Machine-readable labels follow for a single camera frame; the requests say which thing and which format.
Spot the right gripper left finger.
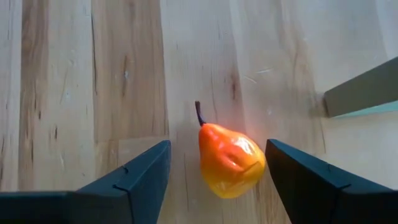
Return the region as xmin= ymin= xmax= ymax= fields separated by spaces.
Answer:
xmin=0 ymin=139 xmax=172 ymax=224

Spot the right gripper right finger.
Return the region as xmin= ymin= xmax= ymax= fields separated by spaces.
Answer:
xmin=266 ymin=139 xmax=398 ymax=224

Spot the small orange plastic fruit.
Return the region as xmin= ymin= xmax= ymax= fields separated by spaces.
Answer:
xmin=195 ymin=100 xmax=267 ymax=200

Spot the green perforated metal riser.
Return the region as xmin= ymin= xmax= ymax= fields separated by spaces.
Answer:
xmin=323 ymin=55 xmax=398 ymax=119

